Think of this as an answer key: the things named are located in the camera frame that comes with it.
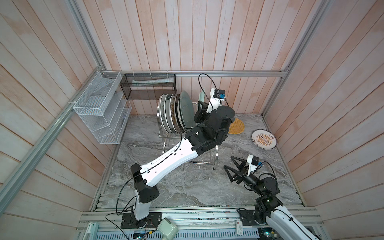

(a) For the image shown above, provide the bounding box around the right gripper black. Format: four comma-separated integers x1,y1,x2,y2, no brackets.
225,156,263,197

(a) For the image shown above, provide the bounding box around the grey green plain plate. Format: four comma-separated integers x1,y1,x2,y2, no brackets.
180,91,196,129

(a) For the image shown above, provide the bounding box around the black round plate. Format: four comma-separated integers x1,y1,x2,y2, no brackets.
175,94,182,133

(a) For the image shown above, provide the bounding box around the large orange sunburst plate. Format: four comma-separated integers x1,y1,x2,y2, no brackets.
170,94,181,134

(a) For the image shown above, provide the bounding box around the white plate cloud line pattern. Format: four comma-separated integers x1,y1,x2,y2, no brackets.
159,94,167,132

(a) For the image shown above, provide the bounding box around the small orange sunburst plate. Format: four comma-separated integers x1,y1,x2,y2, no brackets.
251,129,277,150

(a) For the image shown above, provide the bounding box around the white plate green text rim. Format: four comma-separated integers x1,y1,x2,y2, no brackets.
165,94,175,134

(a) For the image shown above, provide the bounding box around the stainless steel dish rack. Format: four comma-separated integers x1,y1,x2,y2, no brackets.
157,94,218,170

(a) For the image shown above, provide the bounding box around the light green lotus plate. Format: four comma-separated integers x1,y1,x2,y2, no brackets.
199,91,206,103

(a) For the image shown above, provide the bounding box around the cream plate red berry pattern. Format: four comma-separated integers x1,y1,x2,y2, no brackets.
176,94,185,132

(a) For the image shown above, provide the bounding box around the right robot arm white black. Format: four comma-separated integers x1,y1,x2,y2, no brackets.
224,155,319,240

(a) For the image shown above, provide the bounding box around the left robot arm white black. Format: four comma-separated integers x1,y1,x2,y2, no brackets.
131,106,235,221

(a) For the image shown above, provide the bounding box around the yellow woven round trivet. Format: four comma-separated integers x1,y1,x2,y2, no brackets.
229,118,245,135

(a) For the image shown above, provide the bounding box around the white green box device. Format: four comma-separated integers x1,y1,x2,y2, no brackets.
158,218,179,240

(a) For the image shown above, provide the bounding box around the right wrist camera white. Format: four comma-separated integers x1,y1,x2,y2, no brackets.
247,155,263,176

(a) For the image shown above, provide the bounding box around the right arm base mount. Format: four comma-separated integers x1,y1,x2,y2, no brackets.
237,208,271,226

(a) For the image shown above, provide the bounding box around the black mesh wall basket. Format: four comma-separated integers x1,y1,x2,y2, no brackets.
120,73,177,101

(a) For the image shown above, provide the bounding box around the white wire mesh shelf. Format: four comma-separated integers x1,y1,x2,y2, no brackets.
74,71,132,145

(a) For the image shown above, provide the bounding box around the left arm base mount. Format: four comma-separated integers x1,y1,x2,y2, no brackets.
120,212,162,229

